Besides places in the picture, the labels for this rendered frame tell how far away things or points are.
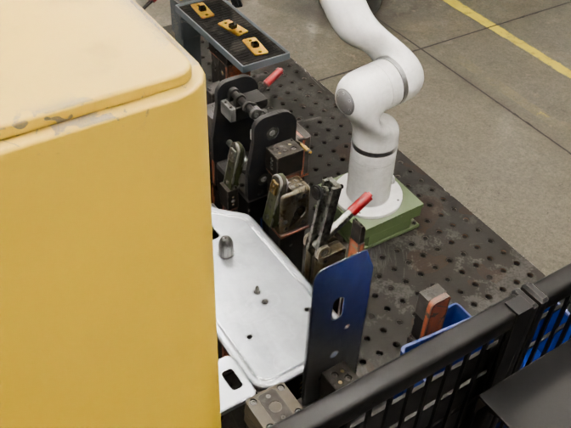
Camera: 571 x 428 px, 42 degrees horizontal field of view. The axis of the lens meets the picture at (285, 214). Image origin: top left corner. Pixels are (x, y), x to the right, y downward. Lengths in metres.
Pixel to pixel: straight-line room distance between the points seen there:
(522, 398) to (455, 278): 1.14
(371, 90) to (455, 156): 1.87
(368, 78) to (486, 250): 0.63
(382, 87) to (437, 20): 2.97
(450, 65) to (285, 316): 2.98
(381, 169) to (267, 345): 0.69
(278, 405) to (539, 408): 0.52
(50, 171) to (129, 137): 0.02
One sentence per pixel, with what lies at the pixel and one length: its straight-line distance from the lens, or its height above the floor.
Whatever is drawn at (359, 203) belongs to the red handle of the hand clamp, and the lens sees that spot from 1.48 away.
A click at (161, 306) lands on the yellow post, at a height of 1.92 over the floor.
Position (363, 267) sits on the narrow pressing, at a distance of 1.12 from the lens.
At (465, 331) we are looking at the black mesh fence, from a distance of 0.74.
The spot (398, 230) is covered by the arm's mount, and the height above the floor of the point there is 0.72.
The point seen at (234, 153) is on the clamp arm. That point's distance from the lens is 1.67.
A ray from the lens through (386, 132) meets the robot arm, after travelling 1.82.
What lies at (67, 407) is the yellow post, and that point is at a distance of 0.27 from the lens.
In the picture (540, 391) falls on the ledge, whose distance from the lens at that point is 0.87.
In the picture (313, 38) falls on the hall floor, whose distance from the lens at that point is 4.36.
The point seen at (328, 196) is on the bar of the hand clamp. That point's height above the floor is 1.18.
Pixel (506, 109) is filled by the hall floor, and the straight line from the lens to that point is 3.97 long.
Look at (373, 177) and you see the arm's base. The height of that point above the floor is 0.90.
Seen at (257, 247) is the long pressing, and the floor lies 1.00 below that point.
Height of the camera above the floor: 2.11
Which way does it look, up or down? 42 degrees down
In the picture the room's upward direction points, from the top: 3 degrees clockwise
